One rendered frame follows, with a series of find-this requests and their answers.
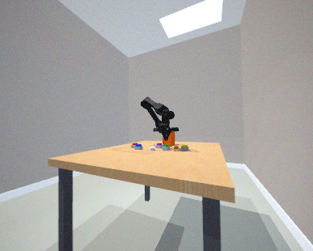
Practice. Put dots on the purple button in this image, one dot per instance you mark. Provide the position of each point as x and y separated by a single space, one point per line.
159 145

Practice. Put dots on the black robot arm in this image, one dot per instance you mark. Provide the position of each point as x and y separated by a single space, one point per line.
161 110

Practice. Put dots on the yellow button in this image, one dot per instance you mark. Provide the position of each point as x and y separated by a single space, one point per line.
184 148

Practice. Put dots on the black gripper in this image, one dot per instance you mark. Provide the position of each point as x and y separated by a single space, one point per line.
168 131

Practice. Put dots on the blue button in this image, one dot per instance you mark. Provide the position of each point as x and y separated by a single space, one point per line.
138 147

